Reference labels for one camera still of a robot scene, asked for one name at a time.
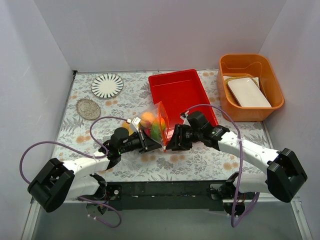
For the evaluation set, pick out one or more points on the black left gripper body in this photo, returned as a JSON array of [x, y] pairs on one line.
[[143, 141]]

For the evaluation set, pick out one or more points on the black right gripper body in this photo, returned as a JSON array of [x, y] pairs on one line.
[[178, 136]]

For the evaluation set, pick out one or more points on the red fruit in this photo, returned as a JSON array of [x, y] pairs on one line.
[[147, 131]]

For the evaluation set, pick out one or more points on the green red mango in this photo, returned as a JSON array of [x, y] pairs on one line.
[[157, 128]]

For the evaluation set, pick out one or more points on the clear zip top bag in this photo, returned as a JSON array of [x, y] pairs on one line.
[[158, 110]]

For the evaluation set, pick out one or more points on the orange peach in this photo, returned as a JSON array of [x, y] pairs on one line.
[[147, 119]]

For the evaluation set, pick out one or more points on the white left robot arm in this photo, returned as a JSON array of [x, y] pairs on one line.
[[58, 181]]

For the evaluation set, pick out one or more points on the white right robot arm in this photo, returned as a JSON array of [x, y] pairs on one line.
[[282, 174]]

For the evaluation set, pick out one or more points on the red plastic tray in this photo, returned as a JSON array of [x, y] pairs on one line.
[[177, 91]]

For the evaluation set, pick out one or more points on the floral patterned table mat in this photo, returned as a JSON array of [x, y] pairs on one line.
[[78, 135]]

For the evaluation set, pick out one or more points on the woven round coaster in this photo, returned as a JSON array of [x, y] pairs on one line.
[[88, 109]]

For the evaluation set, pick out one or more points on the striped round plate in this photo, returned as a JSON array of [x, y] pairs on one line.
[[107, 86]]

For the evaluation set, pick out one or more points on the white rectangular plate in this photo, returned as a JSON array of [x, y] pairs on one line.
[[261, 101]]

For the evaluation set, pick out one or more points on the orange plastic basin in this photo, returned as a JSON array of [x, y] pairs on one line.
[[248, 65]]

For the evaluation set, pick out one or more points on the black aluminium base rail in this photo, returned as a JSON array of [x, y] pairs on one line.
[[166, 195]]

